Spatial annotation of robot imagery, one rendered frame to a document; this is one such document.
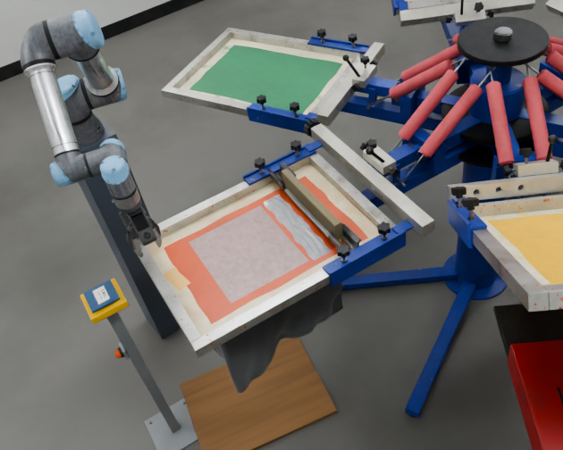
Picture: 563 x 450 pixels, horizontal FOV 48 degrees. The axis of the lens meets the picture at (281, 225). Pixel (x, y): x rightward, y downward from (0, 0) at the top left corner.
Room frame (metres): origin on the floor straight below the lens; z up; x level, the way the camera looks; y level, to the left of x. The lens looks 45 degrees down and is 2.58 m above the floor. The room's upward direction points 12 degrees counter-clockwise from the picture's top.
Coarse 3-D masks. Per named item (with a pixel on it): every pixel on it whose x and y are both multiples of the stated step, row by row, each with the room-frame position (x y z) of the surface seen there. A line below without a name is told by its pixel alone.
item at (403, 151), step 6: (396, 150) 1.79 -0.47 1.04; (402, 150) 1.78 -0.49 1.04; (408, 150) 1.77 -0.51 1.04; (414, 150) 1.77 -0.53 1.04; (396, 156) 1.75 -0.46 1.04; (402, 156) 1.75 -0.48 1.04; (408, 156) 1.75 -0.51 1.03; (414, 156) 1.76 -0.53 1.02; (396, 162) 1.73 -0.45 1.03; (402, 162) 1.74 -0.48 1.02; (408, 162) 1.75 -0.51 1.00; (384, 174) 1.71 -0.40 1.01; (390, 174) 1.72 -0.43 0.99
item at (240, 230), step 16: (304, 176) 1.85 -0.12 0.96; (272, 192) 1.79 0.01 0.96; (320, 192) 1.74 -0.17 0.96; (240, 208) 1.74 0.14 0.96; (256, 208) 1.72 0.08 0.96; (224, 224) 1.67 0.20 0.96; (240, 224) 1.66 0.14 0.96; (256, 224) 1.64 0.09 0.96; (272, 224) 1.62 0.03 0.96; (192, 240) 1.63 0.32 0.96; (208, 240) 1.61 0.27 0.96; (224, 240) 1.59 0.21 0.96; (240, 240) 1.58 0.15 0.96; (256, 240) 1.56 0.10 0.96; (176, 256) 1.56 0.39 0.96; (192, 256) 1.55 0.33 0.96; (208, 256) 1.53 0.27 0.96; (224, 256) 1.52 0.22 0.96; (192, 272) 1.47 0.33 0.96
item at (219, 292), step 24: (336, 216) 1.60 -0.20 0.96; (288, 240) 1.53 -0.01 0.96; (240, 264) 1.46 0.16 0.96; (264, 264) 1.44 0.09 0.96; (288, 264) 1.42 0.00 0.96; (312, 264) 1.40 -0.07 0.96; (192, 288) 1.40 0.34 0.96; (216, 288) 1.38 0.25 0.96; (240, 288) 1.36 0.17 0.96; (264, 288) 1.34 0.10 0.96; (216, 312) 1.28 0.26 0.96
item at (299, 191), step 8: (288, 176) 1.75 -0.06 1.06; (288, 184) 1.74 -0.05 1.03; (296, 184) 1.69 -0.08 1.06; (296, 192) 1.69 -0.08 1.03; (304, 192) 1.64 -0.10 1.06; (304, 200) 1.64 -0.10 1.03; (312, 200) 1.60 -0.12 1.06; (312, 208) 1.59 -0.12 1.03; (320, 208) 1.55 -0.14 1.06; (320, 216) 1.54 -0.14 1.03; (328, 216) 1.50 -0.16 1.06; (328, 224) 1.49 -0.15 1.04; (336, 224) 1.46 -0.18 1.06; (336, 232) 1.46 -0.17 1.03
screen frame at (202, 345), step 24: (240, 192) 1.80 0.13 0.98; (192, 216) 1.72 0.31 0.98; (384, 216) 1.52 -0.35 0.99; (144, 264) 1.52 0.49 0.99; (168, 288) 1.39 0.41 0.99; (288, 288) 1.29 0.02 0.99; (312, 288) 1.28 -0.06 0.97; (264, 312) 1.22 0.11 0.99; (192, 336) 1.18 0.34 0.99; (216, 336) 1.17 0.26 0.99
